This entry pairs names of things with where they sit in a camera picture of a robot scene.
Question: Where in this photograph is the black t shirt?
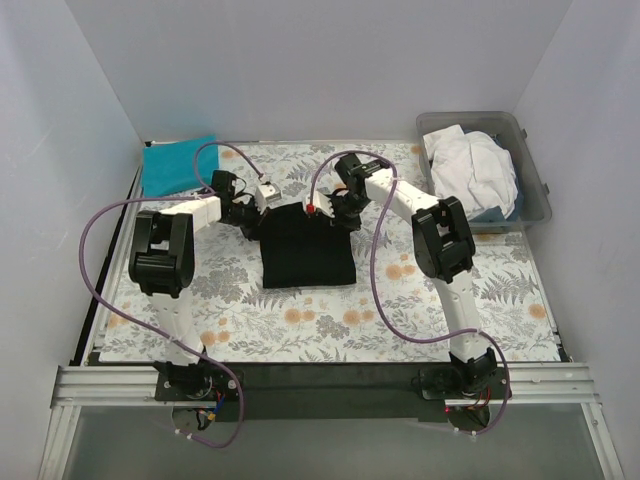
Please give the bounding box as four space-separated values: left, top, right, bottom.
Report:
257 203 356 289

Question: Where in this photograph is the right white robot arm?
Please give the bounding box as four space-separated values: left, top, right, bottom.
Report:
329 150 497 398

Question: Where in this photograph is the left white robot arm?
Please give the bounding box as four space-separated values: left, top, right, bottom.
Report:
129 170 281 403

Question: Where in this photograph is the floral patterned table mat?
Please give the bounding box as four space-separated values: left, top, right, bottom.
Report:
99 141 559 364

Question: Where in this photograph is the folded teal t shirt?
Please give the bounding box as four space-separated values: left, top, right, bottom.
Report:
141 136 216 198

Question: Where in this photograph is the white t shirt in bin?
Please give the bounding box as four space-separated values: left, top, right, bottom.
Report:
422 124 519 222

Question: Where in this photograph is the clear plastic bin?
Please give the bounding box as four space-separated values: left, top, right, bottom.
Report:
416 111 552 234

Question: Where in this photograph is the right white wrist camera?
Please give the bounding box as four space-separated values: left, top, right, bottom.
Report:
303 191 335 219

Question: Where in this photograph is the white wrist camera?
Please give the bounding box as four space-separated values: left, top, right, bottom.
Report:
303 191 335 219
254 182 282 212

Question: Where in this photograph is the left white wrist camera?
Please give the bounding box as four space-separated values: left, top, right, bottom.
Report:
254 182 282 212

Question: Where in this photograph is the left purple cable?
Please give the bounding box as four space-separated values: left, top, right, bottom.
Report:
77 141 273 448

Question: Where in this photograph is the purple cable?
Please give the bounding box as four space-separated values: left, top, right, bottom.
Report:
307 149 514 439
77 141 273 448

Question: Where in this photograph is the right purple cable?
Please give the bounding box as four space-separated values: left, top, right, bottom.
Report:
307 149 514 439

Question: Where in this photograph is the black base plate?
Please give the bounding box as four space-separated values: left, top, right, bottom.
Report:
154 362 511 423

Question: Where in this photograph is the aluminium frame rail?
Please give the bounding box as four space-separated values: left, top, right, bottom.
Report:
39 362 624 479

